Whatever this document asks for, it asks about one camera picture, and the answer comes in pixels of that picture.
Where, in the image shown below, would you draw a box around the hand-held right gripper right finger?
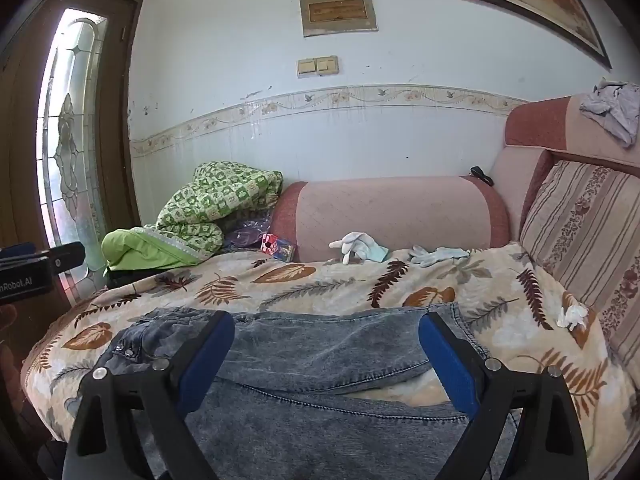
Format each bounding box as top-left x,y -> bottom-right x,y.
419,311 -> 587,480

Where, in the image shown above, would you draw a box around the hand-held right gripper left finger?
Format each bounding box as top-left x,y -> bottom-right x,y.
62,310 -> 236,480

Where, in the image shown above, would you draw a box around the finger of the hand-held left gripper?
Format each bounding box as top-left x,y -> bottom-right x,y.
47,241 -> 86,275

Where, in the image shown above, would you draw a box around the grey denim pants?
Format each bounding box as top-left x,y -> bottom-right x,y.
97,302 -> 521,480

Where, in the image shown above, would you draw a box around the pale crumpled glove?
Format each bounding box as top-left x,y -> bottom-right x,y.
407,245 -> 471,267

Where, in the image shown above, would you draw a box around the stained glass door pane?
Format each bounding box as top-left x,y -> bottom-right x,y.
37,7 -> 108,303

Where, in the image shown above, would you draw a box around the crumpled white tissue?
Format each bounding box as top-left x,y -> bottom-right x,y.
556,292 -> 590,332

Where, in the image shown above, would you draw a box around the purple plastic bag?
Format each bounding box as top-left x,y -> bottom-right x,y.
222,210 -> 273,253

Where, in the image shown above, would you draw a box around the small colourful box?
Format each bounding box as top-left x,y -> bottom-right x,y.
260,233 -> 297,263

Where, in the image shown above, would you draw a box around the leaf printed blanket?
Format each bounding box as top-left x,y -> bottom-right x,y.
22,245 -> 640,480

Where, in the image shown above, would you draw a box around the white glove with teal cuff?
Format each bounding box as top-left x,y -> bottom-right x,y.
329,232 -> 390,265

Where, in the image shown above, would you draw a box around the brown wooden door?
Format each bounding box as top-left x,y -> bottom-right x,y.
0,0 -> 156,461

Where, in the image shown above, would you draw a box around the pink sofa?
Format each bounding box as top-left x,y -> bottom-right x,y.
270,94 -> 640,266

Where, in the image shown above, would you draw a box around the green checked quilt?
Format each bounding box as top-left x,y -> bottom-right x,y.
101,161 -> 284,271

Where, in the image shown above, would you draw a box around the striped floral cushion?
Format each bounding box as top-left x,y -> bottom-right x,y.
520,160 -> 640,386

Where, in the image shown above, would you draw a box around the grey crumpled cloth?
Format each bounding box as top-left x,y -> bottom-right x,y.
580,79 -> 640,148

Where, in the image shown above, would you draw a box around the beige light switch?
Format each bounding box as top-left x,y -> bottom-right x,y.
297,56 -> 340,78

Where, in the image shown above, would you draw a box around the beige wall panel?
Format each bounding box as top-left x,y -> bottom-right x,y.
300,0 -> 378,37

